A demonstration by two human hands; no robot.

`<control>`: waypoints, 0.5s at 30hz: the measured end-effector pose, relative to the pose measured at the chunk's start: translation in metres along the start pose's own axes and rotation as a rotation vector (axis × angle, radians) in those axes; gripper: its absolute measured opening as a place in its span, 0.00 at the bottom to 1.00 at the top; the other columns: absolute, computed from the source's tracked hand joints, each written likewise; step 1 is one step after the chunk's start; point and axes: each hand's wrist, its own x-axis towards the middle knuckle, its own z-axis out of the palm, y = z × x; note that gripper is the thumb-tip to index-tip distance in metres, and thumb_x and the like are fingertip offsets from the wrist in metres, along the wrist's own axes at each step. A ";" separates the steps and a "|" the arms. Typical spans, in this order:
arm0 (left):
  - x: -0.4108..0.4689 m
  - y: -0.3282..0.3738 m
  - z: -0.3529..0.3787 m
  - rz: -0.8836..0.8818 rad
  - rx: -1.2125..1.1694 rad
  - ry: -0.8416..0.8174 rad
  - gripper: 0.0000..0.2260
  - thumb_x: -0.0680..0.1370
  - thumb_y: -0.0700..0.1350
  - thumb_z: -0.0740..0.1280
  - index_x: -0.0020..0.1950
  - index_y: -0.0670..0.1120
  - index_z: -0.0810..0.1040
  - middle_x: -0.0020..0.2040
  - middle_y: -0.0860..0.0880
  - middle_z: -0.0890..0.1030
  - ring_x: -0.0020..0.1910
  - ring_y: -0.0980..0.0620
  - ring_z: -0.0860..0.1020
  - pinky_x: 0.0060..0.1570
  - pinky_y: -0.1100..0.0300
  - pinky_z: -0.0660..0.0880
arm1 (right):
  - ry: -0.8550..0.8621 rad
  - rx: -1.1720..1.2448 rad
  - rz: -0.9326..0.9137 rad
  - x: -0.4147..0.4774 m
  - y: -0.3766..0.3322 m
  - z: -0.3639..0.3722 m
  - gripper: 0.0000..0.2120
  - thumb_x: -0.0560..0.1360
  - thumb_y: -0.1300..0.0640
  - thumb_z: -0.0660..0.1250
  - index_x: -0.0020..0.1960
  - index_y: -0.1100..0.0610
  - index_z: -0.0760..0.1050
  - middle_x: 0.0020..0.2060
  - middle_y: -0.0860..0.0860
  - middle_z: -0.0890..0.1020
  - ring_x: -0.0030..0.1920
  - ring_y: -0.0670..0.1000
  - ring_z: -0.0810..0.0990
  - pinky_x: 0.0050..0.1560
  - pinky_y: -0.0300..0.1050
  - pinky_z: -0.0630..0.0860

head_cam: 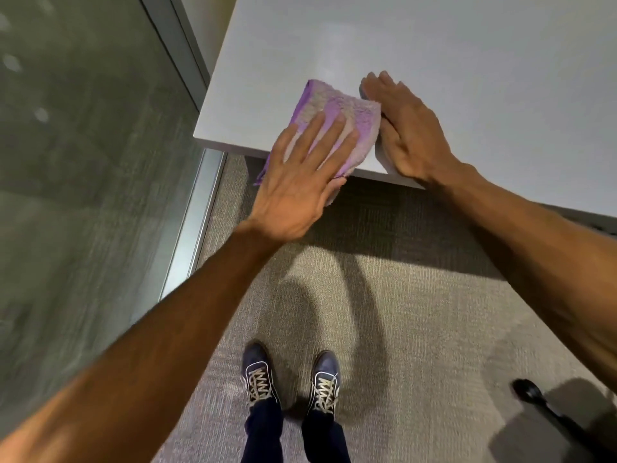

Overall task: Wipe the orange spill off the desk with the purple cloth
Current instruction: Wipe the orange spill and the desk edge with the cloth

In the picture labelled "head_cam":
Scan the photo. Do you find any dark blue left trouser leg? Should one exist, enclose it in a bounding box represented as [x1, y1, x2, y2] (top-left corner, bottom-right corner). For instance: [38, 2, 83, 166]
[240, 397, 285, 463]

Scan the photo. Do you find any person's right hand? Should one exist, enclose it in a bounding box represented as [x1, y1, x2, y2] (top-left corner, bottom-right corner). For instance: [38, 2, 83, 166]
[360, 70, 463, 186]

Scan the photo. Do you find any purple checked cleaning cloth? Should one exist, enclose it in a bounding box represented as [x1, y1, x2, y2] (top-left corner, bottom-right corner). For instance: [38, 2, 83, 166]
[254, 79, 382, 207]

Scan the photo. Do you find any black office chair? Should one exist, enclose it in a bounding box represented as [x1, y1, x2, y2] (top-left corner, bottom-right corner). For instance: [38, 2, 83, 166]
[510, 378, 617, 463]

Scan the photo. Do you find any navy right shoe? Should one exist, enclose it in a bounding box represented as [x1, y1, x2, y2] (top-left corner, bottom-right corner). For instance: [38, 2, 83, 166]
[307, 350, 342, 416]

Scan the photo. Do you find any dark blue trouser leg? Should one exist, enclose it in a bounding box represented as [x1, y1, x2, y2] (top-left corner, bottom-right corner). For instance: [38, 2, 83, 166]
[240, 397, 285, 463]
[301, 409, 352, 463]

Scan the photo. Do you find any person's left forearm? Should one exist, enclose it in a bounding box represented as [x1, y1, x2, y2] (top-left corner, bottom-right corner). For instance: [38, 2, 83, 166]
[0, 221, 285, 463]

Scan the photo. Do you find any navy shoe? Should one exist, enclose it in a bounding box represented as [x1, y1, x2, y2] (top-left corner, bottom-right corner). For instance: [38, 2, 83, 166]
[240, 341, 280, 408]
[307, 350, 342, 416]

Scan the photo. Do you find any person's left hand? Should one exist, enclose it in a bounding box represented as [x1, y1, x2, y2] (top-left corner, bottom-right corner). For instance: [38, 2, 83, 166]
[246, 112, 360, 244]

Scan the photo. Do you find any person's right forearm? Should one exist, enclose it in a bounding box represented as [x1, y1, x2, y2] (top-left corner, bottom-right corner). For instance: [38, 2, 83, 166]
[424, 161, 617, 396]

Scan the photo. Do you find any navy left shoe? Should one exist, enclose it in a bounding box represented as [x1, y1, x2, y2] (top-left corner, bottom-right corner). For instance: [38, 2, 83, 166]
[240, 341, 280, 408]

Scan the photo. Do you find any dark blue right trouser leg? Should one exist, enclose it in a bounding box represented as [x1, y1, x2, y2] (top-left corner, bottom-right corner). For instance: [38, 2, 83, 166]
[301, 409, 352, 463]

